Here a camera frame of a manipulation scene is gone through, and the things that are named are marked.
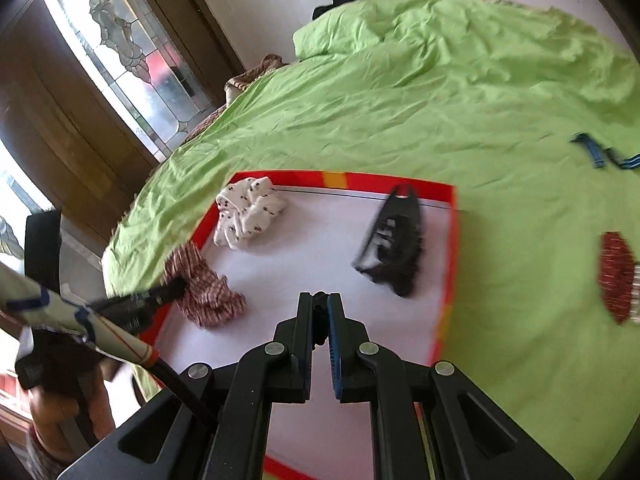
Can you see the black hair claw clip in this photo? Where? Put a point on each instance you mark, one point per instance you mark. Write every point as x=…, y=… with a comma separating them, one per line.
x=395, y=240

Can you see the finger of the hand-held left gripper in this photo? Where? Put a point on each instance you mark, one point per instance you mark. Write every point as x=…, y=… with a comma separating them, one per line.
x=135, y=317
x=145, y=296

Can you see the person's left hand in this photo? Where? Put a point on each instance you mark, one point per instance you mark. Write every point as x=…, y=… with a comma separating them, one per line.
x=60, y=415

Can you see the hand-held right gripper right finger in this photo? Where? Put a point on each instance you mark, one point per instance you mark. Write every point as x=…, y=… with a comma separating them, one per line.
x=334, y=350

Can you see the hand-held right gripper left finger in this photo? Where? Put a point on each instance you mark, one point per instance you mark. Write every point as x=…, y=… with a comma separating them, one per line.
x=304, y=340

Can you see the brown wooden door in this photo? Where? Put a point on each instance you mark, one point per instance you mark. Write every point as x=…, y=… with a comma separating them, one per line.
x=55, y=125

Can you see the blue hair clip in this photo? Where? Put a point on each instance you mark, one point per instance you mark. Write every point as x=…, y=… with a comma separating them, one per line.
x=632, y=161
x=592, y=152

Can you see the person's left forearm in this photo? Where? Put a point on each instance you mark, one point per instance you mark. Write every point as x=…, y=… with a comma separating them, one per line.
x=45, y=462

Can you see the stained glass window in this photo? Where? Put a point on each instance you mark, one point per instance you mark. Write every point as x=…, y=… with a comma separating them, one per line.
x=130, y=50

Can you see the green bedsheet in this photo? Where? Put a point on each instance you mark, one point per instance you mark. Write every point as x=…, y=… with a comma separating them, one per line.
x=425, y=120

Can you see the white patterned scrunchie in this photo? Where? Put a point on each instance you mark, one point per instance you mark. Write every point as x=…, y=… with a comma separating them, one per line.
x=247, y=210

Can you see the dark red dotted scrunchie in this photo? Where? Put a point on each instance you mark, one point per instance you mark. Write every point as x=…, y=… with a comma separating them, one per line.
x=617, y=275

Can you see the red checked scrunchie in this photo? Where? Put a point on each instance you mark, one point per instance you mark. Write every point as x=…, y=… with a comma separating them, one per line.
x=205, y=290

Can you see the red bordered white tray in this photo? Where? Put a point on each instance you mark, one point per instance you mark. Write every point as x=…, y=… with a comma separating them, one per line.
x=310, y=240

